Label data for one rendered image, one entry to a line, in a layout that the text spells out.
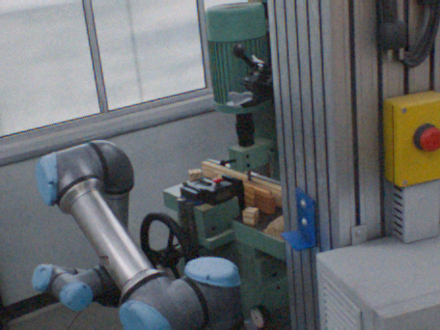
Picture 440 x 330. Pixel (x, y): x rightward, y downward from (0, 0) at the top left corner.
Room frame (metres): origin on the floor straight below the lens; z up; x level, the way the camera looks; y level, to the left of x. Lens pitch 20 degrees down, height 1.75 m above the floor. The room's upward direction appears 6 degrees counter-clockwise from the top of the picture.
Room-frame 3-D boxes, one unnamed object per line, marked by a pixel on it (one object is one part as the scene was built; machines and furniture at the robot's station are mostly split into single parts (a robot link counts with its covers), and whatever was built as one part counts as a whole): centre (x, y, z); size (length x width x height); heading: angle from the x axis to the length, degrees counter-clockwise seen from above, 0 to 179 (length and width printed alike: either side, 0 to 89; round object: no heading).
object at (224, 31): (2.05, -0.10, 1.35); 0.18 x 0.18 x 0.31
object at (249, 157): (2.06, -0.11, 1.03); 0.14 x 0.07 x 0.09; 126
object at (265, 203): (1.99, -0.08, 0.93); 0.25 x 0.02 x 0.05; 36
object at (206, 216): (1.92, 0.04, 0.92); 0.15 x 0.13 x 0.09; 36
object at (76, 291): (1.64, 0.41, 0.85); 0.11 x 0.11 x 0.08; 36
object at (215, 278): (1.32, 0.04, 0.98); 0.13 x 0.12 x 0.14; 126
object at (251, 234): (1.97, -0.02, 0.87); 0.61 x 0.30 x 0.06; 36
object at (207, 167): (2.04, -0.13, 0.93); 0.60 x 0.02 x 0.05; 36
